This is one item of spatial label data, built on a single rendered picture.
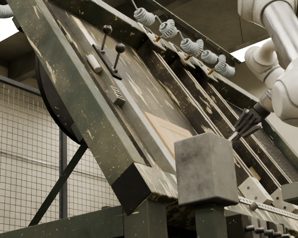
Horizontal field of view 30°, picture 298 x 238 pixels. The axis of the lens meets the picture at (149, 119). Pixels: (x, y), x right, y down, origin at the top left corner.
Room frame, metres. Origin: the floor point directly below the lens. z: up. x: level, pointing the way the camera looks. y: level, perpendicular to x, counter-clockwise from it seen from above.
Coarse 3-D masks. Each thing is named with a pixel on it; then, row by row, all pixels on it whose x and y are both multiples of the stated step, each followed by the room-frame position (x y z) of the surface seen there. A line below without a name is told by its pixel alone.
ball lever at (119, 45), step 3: (117, 45) 1.83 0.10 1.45; (120, 45) 1.83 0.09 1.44; (123, 45) 1.84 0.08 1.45; (117, 48) 1.84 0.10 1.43; (120, 48) 1.83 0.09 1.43; (123, 48) 1.84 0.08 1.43; (117, 51) 1.85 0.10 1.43; (120, 51) 1.84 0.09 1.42; (123, 51) 1.85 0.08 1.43; (117, 54) 1.87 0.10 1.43; (117, 57) 1.88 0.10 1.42; (117, 60) 1.89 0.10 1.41; (114, 63) 1.91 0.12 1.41; (114, 66) 1.92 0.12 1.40; (114, 69) 1.93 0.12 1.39
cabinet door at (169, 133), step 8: (144, 112) 1.99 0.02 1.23; (152, 120) 1.99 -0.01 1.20; (160, 120) 2.06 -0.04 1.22; (160, 128) 2.00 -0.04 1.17; (168, 128) 2.07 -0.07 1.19; (176, 128) 2.14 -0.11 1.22; (160, 136) 1.95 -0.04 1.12; (168, 136) 2.01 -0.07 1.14; (176, 136) 2.08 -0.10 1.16; (184, 136) 2.16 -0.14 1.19; (168, 144) 1.95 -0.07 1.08
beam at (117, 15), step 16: (64, 0) 2.12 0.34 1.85; (80, 0) 2.16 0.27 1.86; (96, 0) 2.24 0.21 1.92; (80, 16) 2.23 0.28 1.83; (96, 16) 2.27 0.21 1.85; (112, 16) 2.31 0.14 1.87; (112, 32) 2.40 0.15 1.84; (128, 32) 2.45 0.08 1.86; (144, 32) 2.51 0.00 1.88; (224, 80) 3.18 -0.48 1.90; (224, 96) 3.28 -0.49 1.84; (240, 96) 3.36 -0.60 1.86
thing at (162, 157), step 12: (72, 24) 2.03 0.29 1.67; (84, 36) 1.99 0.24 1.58; (84, 48) 1.99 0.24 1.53; (108, 72) 1.92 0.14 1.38; (108, 84) 1.92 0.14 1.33; (120, 84) 1.92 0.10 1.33; (132, 108) 1.86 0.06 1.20; (132, 120) 1.86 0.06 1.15; (144, 120) 1.86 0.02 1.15; (144, 132) 1.83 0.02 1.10; (156, 144) 1.80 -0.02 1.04; (156, 156) 1.81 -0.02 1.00; (168, 156) 1.80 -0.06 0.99; (168, 168) 1.78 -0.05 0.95
